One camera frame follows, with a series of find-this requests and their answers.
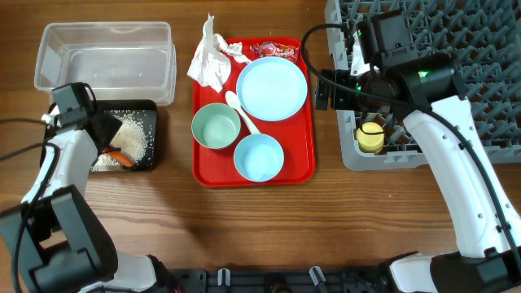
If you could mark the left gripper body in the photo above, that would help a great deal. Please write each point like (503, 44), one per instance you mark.
(111, 123)

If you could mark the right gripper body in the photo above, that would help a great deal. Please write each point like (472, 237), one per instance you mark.
(343, 98)

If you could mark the white rice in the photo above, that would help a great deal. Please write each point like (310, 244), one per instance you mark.
(134, 140)

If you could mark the orange carrot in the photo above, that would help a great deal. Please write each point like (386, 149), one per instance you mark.
(116, 154)

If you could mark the yellow cup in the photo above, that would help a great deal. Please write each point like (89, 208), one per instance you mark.
(370, 137)

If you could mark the light blue bowl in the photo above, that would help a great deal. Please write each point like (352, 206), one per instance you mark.
(258, 157)

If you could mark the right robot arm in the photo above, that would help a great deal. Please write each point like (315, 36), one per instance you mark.
(429, 96)

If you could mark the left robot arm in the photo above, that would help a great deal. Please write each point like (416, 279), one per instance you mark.
(56, 241)

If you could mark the grey dishwasher rack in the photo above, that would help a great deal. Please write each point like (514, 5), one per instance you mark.
(483, 39)

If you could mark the black tray bin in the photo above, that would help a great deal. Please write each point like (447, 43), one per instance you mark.
(146, 105)

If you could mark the light blue plate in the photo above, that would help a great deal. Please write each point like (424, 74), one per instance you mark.
(272, 89)

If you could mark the clear plastic bin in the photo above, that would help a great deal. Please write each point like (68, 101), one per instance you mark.
(119, 60)

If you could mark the red candy wrapper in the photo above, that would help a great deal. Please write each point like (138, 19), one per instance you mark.
(275, 49)

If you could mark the white spoon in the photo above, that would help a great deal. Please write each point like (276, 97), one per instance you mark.
(232, 100)

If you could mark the green bowl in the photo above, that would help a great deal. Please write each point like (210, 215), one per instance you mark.
(215, 126)

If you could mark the crumpled white napkin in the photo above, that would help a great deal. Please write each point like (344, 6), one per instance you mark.
(211, 64)

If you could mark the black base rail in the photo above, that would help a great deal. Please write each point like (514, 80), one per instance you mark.
(316, 279)

